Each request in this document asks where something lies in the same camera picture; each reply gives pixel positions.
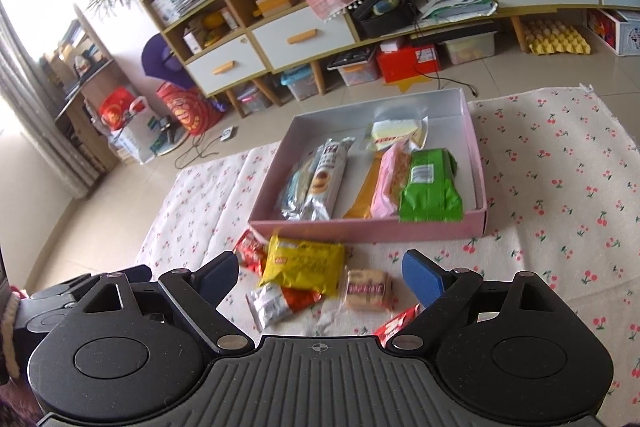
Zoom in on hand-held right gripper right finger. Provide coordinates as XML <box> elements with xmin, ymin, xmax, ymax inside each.
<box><xmin>385</xmin><ymin>249</ymin><xmax>561</xmax><ymax>352</ymax></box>

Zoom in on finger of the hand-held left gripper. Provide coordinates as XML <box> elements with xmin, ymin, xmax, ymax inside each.
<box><xmin>30</xmin><ymin>276</ymin><xmax>108</xmax><ymax>308</ymax></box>
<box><xmin>117</xmin><ymin>264</ymin><xmax>152</xmax><ymax>284</ymax></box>

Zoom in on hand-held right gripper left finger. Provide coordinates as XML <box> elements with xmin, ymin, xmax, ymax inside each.
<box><xmin>80</xmin><ymin>251</ymin><xmax>256</xmax><ymax>354</ymax></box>

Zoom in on red snack packet white circles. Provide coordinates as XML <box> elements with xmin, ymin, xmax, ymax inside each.
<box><xmin>372</xmin><ymin>304</ymin><xmax>423</xmax><ymax>343</ymax></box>

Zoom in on clear wafer biscuit packet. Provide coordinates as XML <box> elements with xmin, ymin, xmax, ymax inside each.
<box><xmin>342</xmin><ymin>268</ymin><xmax>396</xmax><ymax>313</ymax></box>

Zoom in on orange silver snack packet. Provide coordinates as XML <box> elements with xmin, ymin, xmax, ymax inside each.
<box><xmin>245</xmin><ymin>282</ymin><xmax>323</xmax><ymax>332</ymax></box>

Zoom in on yellow snack packet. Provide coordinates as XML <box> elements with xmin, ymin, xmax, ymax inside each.
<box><xmin>257</xmin><ymin>234</ymin><xmax>347</xmax><ymax>298</ymax></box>

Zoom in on pink snack packet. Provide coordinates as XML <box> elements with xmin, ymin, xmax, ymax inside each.
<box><xmin>370</xmin><ymin>142</ymin><xmax>416</xmax><ymax>219</ymax></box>

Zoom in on brown snack packet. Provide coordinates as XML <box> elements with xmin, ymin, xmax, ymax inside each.
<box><xmin>342</xmin><ymin>152</ymin><xmax>386</xmax><ymax>220</ymax></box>

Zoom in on blue silver snack packet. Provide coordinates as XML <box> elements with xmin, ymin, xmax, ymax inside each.
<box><xmin>279</xmin><ymin>147</ymin><xmax>321</xmax><ymax>221</ymax></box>

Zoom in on white cookie snack packet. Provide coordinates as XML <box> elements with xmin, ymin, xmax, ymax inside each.
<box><xmin>300</xmin><ymin>137</ymin><xmax>352</xmax><ymax>221</ymax></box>

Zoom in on pale green snack packet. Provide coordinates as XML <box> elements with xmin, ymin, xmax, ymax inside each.
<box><xmin>370</xmin><ymin>117</ymin><xmax>430</xmax><ymax>152</ymax></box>

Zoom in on pink cardboard box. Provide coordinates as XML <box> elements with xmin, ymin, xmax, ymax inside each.
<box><xmin>248</xmin><ymin>88</ymin><xmax>488</xmax><ymax>244</ymax></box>

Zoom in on person's left forearm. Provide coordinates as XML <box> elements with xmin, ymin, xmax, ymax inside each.
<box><xmin>0</xmin><ymin>284</ymin><xmax>23</xmax><ymax>380</ymax></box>

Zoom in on red gift bag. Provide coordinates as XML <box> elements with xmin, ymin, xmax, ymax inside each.
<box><xmin>97</xmin><ymin>88</ymin><xmax>136</xmax><ymax>130</ymax></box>

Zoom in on red printed lantern bag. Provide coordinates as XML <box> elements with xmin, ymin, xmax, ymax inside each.
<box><xmin>156</xmin><ymin>83</ymin><xmax>223</xmax><ymax>136</ymax></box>

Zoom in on cherry print cloth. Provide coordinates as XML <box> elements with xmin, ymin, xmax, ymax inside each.
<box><xmin>135</xmin><ymin>83</ymin><xmax>640</xmax><ymax>358</ymax></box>

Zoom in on small clear storage bin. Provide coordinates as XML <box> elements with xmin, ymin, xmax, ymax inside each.
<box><xmin>237</xmin><ymin>82</ymin><xmax>273</xmax><ymax>112</ymax></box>

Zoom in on wooden bookshelf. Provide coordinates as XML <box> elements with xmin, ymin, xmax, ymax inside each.
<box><xmin>42</xmin><ymin>4</ymin><xmax>136</xmax><ymax>172</ymax></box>

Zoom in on grey curtain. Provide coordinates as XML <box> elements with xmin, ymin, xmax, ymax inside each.
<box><xmin>0</xmin><ymin>0</ymin><xmax>101</xmax><ymax>200</ymax></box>

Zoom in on clear bin blue lid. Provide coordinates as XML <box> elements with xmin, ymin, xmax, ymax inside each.
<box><xmin>280</xmin><ymin>67</ymin><xmax>321</xmax><ymax>102</ymax></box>

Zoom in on purple hat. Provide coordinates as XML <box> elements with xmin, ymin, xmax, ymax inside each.
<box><xmin>141</xmin><ymin>33</ymin><xmax>198</xmax><ymax>90</ymax></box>

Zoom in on red flat box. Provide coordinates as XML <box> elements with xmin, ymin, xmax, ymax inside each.
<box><xmin>375</xmin><ymin>44</ymin><xmax>443</xmax><ymax>84</ymax></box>

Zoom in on clear bin with black keyboard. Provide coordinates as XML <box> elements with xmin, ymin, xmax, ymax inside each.
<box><xmin>327</xmin><ymin>47</ymin><xmax>378</xmax><ymax>86</ymax></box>

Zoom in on clear storage bin white lid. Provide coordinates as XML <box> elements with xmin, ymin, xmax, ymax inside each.
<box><xmin>442</xmin><ymin>32</ymin><xmax>498</xmax><ymax>65</ymax></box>

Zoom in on yellow fruit on shelf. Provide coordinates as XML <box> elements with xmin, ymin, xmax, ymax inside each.
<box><xmin>202</xmin><ymin>12</ymin><xmax>226</xmax><ymax>48</ymax></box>

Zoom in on wooden TV cabinet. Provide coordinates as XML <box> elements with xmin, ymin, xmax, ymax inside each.
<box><xmin>140</xmin><ymin>0</ymin><xmax>640</xmax><ymax>118</ymax></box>

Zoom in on black open case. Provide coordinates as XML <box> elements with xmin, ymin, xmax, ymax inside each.
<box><xmin>350</xmin><ymin>0</ymin><xmax>418</xmax><ymax>40</ymax></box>

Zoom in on yellow egg tray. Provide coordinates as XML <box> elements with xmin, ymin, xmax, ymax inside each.
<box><xmin>520</xmin><ymin>18</ymin><xmax>592</xmax><ymax>56</ymax></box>

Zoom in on yellow box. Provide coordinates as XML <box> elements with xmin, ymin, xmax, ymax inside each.
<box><xmin>255</xmin><ymin>0</ymin><xmax>300</xmax><ymax>18</ymax></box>

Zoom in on red toy box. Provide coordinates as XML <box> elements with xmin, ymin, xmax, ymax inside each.
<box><xmin>587</xmin><ymin>9</ymin><xmax>621</xmax><ymax>48</ymax></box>

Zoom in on white printed crate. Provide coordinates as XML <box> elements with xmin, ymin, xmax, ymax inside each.
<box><xmin>615</xmin><ymin>9</ymin><xmax>640</xmax><ymax>56</ymax></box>

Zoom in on small white device with cable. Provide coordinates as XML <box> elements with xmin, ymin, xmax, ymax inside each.
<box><xmin>174</xmin><ymin>126</ymin><xmax>236</xmax><ymax>170</ymax></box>

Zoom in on black cable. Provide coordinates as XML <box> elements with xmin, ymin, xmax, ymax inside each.
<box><xmin>387</xmin><ymin>0</ymin><xmax>478</xmax><ymax>98</ymax></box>

